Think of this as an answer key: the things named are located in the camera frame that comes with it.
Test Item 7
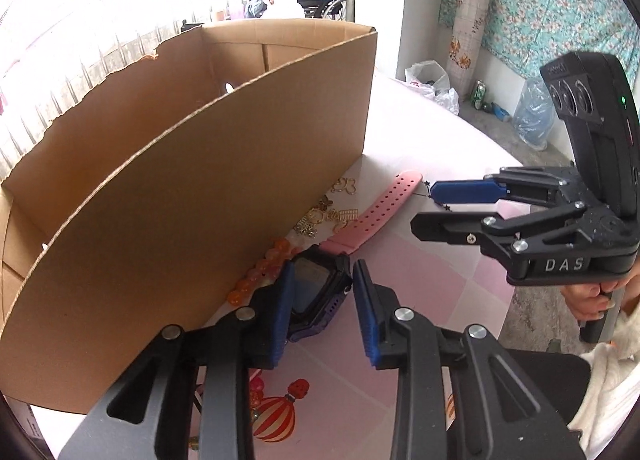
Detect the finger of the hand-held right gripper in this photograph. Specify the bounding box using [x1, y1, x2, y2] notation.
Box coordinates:
[429, 166, 601, 213]
[410, 202, 607, 261]

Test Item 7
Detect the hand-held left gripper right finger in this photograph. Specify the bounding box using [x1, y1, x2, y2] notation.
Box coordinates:
[352, 260, 588, 460]

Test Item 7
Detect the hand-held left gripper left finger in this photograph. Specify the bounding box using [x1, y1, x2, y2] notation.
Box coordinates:
[57, 260, 297, 460]

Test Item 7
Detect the peach bead bracelet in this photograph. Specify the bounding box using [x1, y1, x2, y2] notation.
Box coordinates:
[227, 237, 296, 306]

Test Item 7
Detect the cluster of gold charms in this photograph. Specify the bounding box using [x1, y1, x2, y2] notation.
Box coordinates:
[292, 176, 359, 237]

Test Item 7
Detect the cardboard box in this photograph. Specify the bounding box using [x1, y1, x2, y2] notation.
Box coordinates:
[0, 21, 379, 416]

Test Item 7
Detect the person's right hand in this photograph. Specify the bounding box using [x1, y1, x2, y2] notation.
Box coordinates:
[560, 284, 626, 323]

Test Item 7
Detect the pink balloon print tablecloth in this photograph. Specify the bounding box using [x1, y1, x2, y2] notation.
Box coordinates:
[30, 67, 526, 460]

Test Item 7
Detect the clear plastic bag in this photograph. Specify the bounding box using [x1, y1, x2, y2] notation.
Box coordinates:
[405, 60, 460, 116]

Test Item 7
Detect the patterned paper roll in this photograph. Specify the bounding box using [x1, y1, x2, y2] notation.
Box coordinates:
[445, 0, 490, 101]

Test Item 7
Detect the teal floral cloth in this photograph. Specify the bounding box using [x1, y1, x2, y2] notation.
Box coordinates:
[439, 0, 636, 91]

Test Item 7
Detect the dark cloth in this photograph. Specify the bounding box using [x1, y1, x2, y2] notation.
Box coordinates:
[505, 349, 592, 423]

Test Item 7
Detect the white plastic bag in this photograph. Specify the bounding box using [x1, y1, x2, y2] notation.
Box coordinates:
[261, 0, 307, 21]

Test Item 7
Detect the pink watch strap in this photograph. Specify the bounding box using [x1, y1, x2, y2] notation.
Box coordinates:
[320, 171, 424, 256]

